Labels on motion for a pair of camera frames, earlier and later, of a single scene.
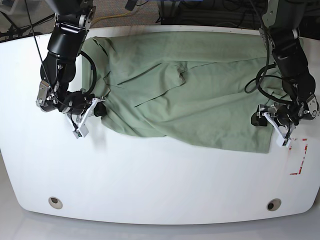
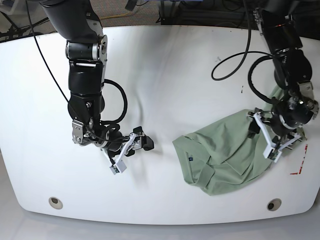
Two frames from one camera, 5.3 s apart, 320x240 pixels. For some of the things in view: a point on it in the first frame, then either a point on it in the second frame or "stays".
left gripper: (76, 102) → (137, 144)
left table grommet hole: (55, 202) stays
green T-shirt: (204, 87) → (222, 156)
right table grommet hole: (273, 204) stays
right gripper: (286, 114) → (277, 126)
